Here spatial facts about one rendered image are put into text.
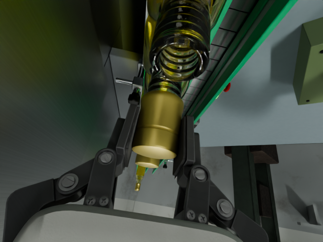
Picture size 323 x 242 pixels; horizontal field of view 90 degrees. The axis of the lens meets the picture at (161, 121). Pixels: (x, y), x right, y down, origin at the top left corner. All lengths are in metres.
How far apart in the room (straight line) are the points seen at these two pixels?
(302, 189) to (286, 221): 0.54
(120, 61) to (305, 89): 0.55
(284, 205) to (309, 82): 2.91
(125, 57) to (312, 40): 0.45
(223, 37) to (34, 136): 0.37
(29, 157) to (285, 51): 0.65
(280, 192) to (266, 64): 2.93
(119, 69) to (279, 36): 0.46
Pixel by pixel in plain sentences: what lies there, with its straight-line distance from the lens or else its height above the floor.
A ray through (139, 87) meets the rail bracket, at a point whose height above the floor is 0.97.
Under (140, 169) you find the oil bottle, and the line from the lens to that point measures 1.21.
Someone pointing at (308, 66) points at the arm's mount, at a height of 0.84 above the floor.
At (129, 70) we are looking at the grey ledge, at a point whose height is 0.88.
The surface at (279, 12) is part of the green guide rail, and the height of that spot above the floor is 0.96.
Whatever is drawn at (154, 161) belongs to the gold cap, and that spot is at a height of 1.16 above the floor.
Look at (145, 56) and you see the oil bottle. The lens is 0.16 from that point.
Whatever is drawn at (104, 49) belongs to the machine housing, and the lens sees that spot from 0.44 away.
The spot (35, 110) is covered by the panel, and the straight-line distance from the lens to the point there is 0.20.
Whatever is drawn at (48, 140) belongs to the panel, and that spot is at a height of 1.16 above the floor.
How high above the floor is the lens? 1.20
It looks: 26 degrees down
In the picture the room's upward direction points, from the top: 171 degrees counter-clockwise
